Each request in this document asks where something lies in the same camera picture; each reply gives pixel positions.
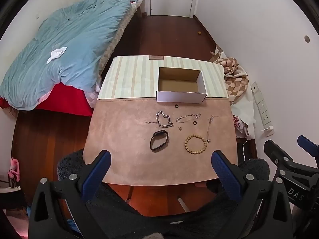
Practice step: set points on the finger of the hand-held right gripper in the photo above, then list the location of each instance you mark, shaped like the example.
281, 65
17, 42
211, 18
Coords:
276, 153
307, 143

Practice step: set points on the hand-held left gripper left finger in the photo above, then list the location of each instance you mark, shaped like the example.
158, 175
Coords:
96, 176

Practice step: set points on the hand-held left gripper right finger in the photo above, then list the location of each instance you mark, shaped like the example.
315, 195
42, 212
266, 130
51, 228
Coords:
226, 176

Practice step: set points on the black smart band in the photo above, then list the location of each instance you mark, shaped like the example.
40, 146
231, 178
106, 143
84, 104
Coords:
159, 133

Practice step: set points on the white cardboard box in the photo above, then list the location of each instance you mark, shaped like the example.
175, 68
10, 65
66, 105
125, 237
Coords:
179, 97

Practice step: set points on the white charger plug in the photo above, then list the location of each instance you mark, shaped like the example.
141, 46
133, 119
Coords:
270, 130

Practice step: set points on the red printed plastic bag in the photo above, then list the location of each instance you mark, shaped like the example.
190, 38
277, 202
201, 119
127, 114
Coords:
239, 125

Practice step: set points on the white table leg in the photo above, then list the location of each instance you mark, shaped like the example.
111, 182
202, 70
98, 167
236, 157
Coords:
183, 205

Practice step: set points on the white sheet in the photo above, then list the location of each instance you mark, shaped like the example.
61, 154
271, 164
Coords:
245, 109

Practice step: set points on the white power strip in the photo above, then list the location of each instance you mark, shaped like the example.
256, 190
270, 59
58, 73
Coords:
260, 102

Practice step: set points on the pink plastic object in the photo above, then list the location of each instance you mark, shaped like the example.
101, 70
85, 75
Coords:
15, 166

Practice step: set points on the red bed sheet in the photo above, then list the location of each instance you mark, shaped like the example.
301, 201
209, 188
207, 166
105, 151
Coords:
67, 99

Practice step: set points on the beige checkered cloth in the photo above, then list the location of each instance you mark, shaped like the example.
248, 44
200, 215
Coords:
235, 79

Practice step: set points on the dark bag with white rim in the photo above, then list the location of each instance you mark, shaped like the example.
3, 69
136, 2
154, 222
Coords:
11, 199

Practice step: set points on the striped placemat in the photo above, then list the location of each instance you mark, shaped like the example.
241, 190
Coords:
129, 79

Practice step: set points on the light blue duvet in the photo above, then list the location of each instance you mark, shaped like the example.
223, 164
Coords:
62, 54

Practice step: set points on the white crumpled tissue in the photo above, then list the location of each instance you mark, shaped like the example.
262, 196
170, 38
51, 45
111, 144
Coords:
56, 54

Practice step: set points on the round wall cap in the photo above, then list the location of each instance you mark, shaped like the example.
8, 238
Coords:
307, 38

